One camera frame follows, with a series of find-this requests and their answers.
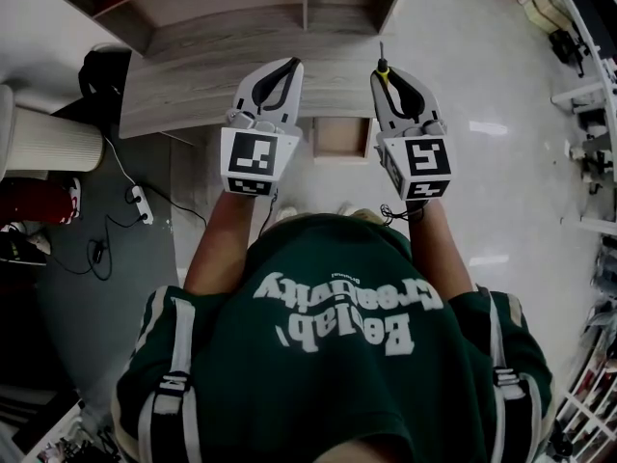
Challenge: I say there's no white metal frame table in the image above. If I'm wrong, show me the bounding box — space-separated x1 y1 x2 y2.
518 0 617 236

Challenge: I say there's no white wire rack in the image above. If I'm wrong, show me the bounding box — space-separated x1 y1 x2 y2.
552 301 617 463

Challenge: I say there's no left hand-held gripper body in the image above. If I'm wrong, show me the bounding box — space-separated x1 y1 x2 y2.
220 107 304 198

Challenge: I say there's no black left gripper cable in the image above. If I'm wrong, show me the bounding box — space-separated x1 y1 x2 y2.
257 186 281 239

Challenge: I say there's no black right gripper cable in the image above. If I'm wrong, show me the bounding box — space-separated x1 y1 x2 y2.
379 203 426 223

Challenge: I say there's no yellow black screwdriver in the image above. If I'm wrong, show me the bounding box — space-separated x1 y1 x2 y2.
377 41 392 89

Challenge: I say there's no thin black cable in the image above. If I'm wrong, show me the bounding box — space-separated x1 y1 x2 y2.
142 183 209 225

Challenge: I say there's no black cable with adapter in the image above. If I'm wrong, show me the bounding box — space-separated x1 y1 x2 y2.
45 212 148 282

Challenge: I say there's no wooden desk shelf unit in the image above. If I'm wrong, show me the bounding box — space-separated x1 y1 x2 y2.
41 0 416 60

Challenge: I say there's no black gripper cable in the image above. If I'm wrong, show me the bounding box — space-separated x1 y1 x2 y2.
379 203 426 223
257 186 281 239

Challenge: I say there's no grey floor mat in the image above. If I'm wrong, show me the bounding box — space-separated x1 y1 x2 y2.
36 132 209 422

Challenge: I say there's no cardboard box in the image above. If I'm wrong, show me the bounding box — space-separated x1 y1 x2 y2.
523 0 576 37

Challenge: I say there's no white power cable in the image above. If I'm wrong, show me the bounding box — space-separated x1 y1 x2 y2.
102 134 138 188

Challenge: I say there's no person's right forearm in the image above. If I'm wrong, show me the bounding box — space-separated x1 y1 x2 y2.
406 199 477 304

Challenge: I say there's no grey wooden desk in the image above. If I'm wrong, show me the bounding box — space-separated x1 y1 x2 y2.
118 29 389 140

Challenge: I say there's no red fabric bag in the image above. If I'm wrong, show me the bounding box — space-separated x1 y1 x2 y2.
0 177 83 227

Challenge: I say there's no black bag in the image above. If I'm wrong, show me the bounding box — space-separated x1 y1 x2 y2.
77 48 133 111

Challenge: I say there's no black office chair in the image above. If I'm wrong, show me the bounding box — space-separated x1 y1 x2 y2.
548 27 593 79

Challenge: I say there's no white ribbed cylinder bin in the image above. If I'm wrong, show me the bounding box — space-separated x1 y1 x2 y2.
0 83 107 181

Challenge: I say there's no white power strip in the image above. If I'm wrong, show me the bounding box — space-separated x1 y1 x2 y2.
125 184 155 227

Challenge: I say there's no person's right shoe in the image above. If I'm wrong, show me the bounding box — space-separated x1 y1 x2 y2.
336 203 388 227

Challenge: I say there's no green printed shirt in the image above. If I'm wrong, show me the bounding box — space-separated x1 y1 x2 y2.
110 212 555 463

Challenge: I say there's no person's left forearm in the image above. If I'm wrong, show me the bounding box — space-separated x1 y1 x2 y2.
182 189 272 299

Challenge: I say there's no wooden desk drawer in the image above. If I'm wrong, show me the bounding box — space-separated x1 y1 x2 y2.
308 115 378 161

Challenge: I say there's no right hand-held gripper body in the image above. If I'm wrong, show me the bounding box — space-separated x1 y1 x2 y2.
374 119 457 203

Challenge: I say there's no grey backpack strap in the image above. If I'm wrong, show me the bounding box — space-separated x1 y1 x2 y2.
484 289 544 463
137 294 201 463

